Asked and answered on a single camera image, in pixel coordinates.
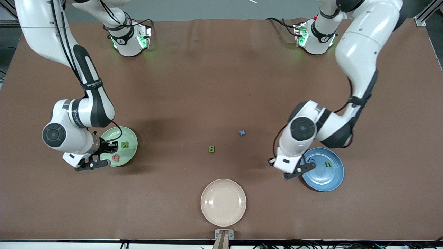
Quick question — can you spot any green plate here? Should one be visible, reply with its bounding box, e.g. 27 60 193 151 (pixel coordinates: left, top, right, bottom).
99 126 138 167

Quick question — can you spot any blue plate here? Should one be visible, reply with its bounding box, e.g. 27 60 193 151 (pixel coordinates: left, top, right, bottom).
300 148 345 192

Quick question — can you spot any cream plate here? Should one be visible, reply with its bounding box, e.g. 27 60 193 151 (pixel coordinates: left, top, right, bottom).
201 179 247 227

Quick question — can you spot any brown table mat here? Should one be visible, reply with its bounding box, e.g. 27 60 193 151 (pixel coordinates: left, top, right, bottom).
0 18 443 241

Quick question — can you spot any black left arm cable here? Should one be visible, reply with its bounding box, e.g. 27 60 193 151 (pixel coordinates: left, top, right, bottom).
268 78 353 159

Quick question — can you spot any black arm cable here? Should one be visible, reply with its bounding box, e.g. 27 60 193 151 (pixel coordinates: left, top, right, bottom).
50 0 123 142
268 78 353 159

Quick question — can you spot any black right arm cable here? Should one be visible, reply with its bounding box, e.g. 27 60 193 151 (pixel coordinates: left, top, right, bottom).
50 0 123 142

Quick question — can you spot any wooden post with metal bracket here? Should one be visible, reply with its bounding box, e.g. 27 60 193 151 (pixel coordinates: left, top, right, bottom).
214 229 234 249

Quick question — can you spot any black base power cable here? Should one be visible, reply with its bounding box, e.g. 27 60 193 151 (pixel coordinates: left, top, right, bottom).
266 17 299 37

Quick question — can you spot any aluminium frame profile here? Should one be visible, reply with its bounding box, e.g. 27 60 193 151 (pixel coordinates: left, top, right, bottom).
414 0 443 26
0 0 17 21

